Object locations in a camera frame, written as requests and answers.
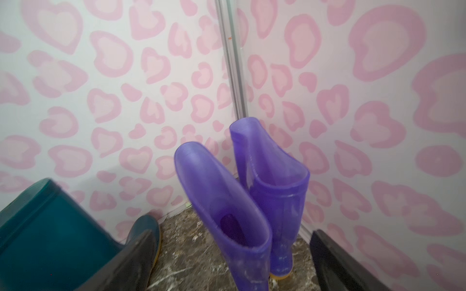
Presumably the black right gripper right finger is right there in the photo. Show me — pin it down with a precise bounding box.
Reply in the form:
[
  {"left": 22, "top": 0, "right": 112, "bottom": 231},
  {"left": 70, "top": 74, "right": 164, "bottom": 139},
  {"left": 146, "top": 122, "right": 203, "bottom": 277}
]
[{"left": 309, "top": 229, "right": 382, "bottom": 291}]

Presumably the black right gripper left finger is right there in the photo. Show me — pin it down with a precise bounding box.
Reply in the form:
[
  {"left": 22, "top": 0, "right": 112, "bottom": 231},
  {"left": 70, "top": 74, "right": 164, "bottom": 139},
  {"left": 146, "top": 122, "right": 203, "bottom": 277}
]
[{"left": 77, "top": 230, "right": 157, "bottom": 291}]

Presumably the aluminium corner post right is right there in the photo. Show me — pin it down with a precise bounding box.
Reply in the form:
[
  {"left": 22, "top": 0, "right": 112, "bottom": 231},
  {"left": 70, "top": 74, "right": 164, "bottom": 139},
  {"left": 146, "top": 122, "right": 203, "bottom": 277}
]
[{"left": 215, "top": 0, "right": 249, "bottom": 120}]

